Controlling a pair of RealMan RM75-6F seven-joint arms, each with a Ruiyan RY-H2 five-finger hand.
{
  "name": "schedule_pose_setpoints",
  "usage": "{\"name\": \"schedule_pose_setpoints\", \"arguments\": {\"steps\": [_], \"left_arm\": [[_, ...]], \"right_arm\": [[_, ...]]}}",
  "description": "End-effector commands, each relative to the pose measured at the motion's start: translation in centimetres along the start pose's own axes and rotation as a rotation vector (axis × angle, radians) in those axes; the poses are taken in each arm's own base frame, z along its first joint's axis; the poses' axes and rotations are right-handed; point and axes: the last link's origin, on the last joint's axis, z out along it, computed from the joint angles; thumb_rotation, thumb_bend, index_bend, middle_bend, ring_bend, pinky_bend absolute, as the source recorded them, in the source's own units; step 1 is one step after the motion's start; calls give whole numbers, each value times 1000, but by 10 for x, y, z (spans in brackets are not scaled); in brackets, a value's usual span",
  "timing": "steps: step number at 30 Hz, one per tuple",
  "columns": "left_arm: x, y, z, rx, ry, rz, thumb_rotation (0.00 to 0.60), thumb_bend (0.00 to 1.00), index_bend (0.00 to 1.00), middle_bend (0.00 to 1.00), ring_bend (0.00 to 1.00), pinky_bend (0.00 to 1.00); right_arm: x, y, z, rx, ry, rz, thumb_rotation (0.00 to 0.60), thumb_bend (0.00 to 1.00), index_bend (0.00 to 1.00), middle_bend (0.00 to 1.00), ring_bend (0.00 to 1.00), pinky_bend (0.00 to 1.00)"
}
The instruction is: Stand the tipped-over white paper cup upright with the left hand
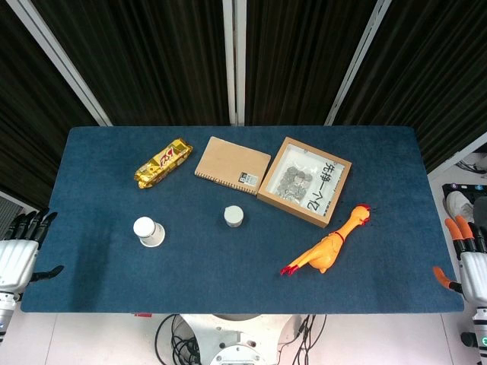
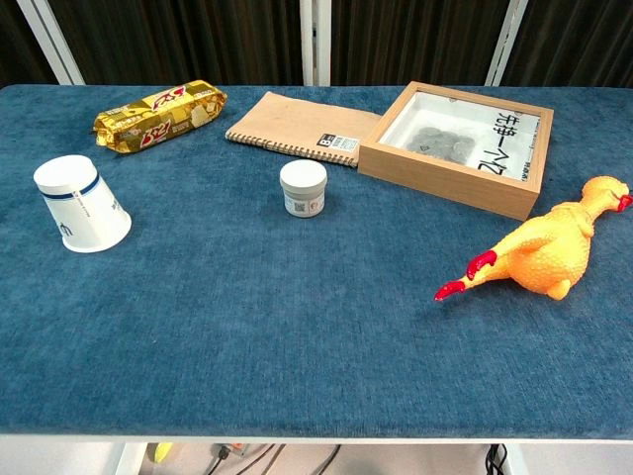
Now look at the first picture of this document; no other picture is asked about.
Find white card with black characters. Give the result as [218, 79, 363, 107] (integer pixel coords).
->
[304, 159, 345, 216]

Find wooden square shadow box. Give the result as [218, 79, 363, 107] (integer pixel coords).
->
[256, 136, 353, 229]

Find small white round jar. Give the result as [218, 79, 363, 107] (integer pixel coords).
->
[223, 205, 245, 229]

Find gold foil snack package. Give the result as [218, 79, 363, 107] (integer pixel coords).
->
[133, 138, 193, 190]

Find black pleated curtain panel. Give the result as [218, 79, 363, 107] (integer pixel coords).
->
[0, 0, 102, 210]
[30, 0, 233, 127]
[333, 0, 487, 174]
[245, 0, 377, 126]

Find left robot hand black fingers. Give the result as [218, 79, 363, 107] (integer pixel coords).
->
[0, 208, 65, 294]

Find black cable bundle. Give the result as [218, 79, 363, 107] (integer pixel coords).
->
[154, 313, 201, 365]
[277, 313, 328, 365]

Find kraft spiral notebook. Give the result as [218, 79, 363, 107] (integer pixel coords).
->
[194, 135, 272, 197]

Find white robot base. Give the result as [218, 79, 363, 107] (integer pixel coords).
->
[178, 313, 305, 365]

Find black floor device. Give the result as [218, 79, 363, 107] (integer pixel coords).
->
[441, 182, 487, 195]

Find white paper cup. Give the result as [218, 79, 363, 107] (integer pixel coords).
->
[132, 216, 167, 249]

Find pile of silver coins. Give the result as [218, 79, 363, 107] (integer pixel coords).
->
[276, 163, 315, 202]

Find yellow rubber chicken toy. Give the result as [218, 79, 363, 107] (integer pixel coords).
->
[280, 203, 372, 277]

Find white partition post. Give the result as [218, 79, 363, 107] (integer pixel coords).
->
[428, 131, 487, 178]
[5, 0, 113, 127]
[324, 0, 399, 126]
[222, 0, 247, 126]

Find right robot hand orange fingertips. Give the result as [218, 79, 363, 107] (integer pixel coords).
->
[432, 214, 487, 311]

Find blue felt table cover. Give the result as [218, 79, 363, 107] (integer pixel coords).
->
[20, 125, 466, 315]

